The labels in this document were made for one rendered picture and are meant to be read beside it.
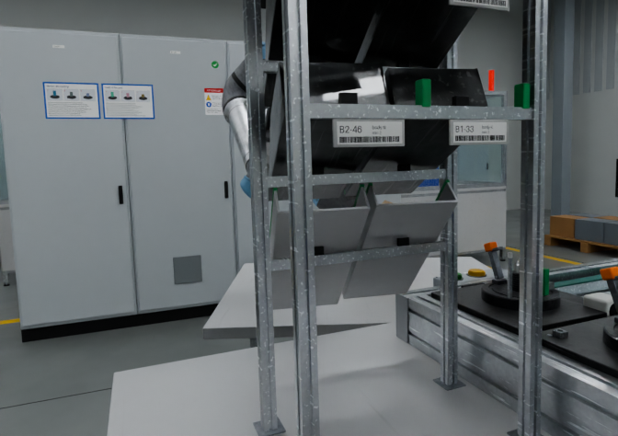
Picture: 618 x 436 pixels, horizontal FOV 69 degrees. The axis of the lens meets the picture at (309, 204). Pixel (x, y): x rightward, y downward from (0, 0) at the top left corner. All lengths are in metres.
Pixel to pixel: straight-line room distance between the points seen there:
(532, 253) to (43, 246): 3.49
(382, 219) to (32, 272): 3.36
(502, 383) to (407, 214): 0.31
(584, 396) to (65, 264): 3.49
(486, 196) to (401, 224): 4.89
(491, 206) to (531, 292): 5.00
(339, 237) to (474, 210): 4.86
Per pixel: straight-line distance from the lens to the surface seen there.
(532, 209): 0.65
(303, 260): 0.47
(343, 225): 0.64
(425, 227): 0.74
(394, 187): 0.82
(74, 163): 3.72
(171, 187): 3.69
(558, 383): 0.74
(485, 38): 11.21
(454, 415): 0.79
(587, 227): 6.71
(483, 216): 5.58
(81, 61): 3.79
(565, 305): 0.98
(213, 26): 8.65
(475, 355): 0.85
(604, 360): 0.76
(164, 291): 3.82
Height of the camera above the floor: 1.25
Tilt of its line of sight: 5 degrees down
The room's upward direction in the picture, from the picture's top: 2 degrees counter-clockwise
